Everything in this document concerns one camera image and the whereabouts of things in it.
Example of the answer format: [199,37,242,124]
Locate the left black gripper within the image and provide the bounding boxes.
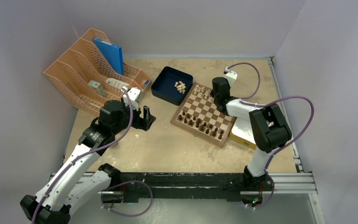
[112,98,155,135]

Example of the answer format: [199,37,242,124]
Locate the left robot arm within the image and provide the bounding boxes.
[20,100,156,224]

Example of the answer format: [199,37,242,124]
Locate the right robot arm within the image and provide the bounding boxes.
[211,77,292,190]

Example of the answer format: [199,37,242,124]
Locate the wooden chess board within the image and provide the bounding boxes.
[171,83,235,148]

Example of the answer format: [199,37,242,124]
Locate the pile of light chess pieces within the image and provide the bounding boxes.
[174,81,186,94]

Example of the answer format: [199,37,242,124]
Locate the row of dark chess pieces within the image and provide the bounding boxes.
[175,112,228,142]

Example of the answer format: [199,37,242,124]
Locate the dark blue tray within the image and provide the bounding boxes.
[151,66,193,106]

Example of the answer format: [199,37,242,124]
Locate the metal tin box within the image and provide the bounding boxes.
[229,118,256,150]

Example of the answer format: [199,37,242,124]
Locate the small grey box in organizer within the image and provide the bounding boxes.
[88,80,106,97]

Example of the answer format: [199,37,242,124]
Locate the orange plastic file organizer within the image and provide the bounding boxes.
[44,28,152,116]

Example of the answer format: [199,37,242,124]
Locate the blue folder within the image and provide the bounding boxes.
[93,38,124,76]

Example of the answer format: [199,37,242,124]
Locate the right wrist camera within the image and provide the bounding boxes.
[223,68,238,87]

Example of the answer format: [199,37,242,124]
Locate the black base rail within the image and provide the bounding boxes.
[98,172,272,203]

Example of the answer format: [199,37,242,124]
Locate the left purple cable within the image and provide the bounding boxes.
[30,87,153,224]

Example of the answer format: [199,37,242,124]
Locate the purple cable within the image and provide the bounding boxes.
[30,87,153,224]
[224,62,315,210]

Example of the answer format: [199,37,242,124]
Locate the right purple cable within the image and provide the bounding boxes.
[224,62,315,210]

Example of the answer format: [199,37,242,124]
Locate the aluminium frame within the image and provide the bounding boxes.
[37,172,326,224]

